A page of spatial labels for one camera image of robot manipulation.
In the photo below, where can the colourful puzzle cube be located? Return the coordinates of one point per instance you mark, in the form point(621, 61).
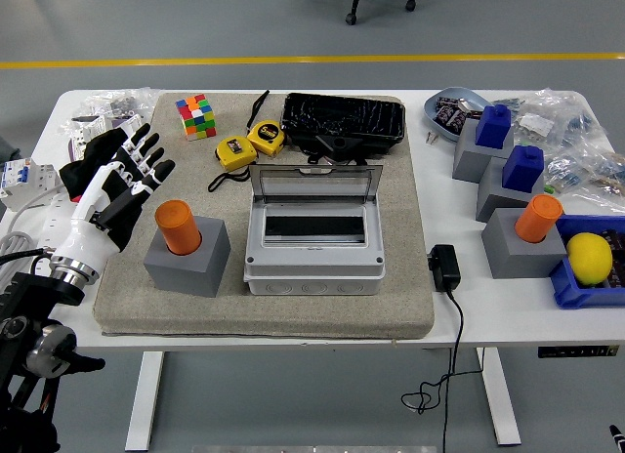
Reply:
point(196, 117)

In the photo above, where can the grey block with round hole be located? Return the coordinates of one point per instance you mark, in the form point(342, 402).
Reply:
point(195, 277)

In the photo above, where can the clear bag blue parts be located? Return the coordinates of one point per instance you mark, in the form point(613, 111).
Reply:
point(561, 116)

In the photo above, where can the yellow tape measure dark sticker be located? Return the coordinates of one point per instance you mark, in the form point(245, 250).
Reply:
point(234, 152)

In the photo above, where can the silver brown metal piece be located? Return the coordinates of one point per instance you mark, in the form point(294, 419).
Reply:
point(470, 107)

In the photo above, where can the blue plastic bin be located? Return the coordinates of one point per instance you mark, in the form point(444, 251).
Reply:
point(566, 289)

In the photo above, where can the clear bag of screws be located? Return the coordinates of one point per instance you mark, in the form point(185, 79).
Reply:
point(119, 101)

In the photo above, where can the orange cylinder battery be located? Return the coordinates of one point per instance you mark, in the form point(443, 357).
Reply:
point(176, 226)
point(537, 221)

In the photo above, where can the small green part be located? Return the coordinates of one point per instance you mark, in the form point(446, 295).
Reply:
point(549, 189)

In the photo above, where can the dark packets pile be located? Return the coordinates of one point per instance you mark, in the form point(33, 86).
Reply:
point(617, 243)

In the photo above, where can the yellow lemon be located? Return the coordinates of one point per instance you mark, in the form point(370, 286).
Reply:
point(590, 258)

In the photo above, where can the grey electrical box clear lid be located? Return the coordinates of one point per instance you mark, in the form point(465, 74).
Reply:
point(312, 267)

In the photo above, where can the yellow tape measure 5m print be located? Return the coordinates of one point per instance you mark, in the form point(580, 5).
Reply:
point(266, 138)

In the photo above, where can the clear bag mixed parts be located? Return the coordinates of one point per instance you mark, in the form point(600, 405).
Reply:
point(591, 172)

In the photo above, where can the grey block holder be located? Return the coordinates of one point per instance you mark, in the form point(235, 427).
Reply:
point(517, 260)
point(498, 199)
point(469, 160)

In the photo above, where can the black table control panel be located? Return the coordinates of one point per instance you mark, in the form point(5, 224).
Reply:
point(578, 351)

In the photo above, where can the blue-grey dish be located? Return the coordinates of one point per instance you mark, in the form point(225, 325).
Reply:
point(481, 99)

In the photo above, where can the white table leg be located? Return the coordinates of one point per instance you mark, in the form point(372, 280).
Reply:
point(500, 399)
point(144, 399)

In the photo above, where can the small dark printed packet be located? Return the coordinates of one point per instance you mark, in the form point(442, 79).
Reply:
point(445, 101)

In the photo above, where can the black plastic bracket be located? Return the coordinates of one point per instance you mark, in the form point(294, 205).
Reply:
point(337, 143)

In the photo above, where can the clear bag white parts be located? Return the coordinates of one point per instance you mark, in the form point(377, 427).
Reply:
point(85, 131)

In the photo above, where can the blue block battery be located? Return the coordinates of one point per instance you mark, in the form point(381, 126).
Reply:
point(493, 128)
point(522, 172)

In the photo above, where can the grey-brown mat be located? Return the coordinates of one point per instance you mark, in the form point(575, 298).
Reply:
point(293, 316)

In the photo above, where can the white purple printed card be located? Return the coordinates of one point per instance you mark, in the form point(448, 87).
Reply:
point(128, 123)

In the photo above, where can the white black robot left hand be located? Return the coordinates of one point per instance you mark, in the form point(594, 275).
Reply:
point(85, 228)

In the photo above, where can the black plastic tray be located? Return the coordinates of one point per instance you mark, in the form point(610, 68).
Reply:
point(342, 116)

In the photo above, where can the black cloth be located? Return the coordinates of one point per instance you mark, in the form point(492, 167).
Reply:
point(78, 172)

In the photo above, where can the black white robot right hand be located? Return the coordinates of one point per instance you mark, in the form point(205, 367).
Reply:
point(617, 438)

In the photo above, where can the black power adapter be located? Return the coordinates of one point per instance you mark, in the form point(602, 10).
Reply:
point(444, 267)

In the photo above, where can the large dark printed packet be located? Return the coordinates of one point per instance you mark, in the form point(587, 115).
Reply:
point(450, 117)

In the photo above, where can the white circuit breaker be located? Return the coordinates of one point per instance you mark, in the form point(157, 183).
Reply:
point(24, 179)

